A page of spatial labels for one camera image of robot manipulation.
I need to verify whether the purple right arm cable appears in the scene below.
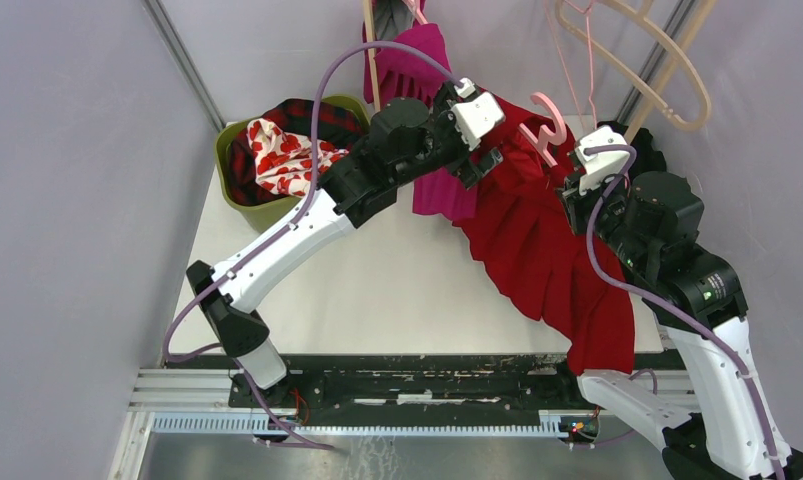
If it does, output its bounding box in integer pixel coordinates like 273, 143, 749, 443
569, 142, 788, 480

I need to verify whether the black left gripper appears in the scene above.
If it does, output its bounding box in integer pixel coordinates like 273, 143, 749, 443
394, 82, 504, 190

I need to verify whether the beige plastic hanger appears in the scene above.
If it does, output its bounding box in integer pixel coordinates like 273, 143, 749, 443
558, 1, 716, 140

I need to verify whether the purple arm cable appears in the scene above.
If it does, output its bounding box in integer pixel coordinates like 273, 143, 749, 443
161, 40, 469, 452
569, 142, 788, 480

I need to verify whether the olive green plastic basket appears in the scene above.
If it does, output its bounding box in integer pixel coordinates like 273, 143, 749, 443
215, 95, 369, 233

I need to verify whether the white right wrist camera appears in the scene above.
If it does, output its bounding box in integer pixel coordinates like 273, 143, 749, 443
570, 125, 637, 196

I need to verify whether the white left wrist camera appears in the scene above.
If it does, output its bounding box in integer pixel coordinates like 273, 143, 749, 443
450, 78, 506, 152

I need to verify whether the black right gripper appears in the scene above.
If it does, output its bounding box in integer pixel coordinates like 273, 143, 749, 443
557, 160, 658, 275

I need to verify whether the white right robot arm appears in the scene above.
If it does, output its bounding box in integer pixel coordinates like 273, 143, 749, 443
554, 171, 803, 479

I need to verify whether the pink wire hanger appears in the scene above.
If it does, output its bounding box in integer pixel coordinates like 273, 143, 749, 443
543, 1, 598, 133

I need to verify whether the red navy plaid skirt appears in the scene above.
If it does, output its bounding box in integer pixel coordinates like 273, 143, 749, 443
225, 99, 367, 206

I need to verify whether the pink plastic hanger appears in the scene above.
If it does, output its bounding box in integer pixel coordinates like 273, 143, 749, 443
518, 92, 568, 167

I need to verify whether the aluminium corner rail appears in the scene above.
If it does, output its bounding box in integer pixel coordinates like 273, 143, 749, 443
141, 0, 226, 131

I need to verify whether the black shirt with flower print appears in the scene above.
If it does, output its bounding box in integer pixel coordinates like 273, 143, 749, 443
627, 127, 667, 180

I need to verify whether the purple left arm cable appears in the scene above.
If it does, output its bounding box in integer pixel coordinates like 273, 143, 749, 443
161, 40, 469, 452

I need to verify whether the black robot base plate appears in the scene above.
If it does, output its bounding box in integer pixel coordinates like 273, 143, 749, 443
263, 354, 595, 427

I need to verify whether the magenta pleated skirt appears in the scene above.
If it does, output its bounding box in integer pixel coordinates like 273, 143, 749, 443
375, 23, 477, 222

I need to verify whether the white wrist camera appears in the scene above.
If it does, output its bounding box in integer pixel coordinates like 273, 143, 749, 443
450, 78, 506, 152
570, 125, 637, 196

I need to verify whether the grey garment on rack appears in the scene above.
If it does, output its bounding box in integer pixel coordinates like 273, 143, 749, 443
372, 0, 415, 41

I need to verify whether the red dress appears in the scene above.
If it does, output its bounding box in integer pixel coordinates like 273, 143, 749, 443
454, 100, 635, 375

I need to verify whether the pink hanger of magenta skirt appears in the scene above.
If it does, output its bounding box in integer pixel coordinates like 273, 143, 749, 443
403, 0, 428, 25

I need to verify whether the wooden clothes rack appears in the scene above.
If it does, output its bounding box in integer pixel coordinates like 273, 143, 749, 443
402, 1, 715, 142

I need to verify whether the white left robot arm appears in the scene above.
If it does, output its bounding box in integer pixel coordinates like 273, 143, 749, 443
186, 82, 506, 407

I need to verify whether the white red floral garment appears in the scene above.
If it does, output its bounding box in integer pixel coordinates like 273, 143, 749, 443
247, 118, 317, 197

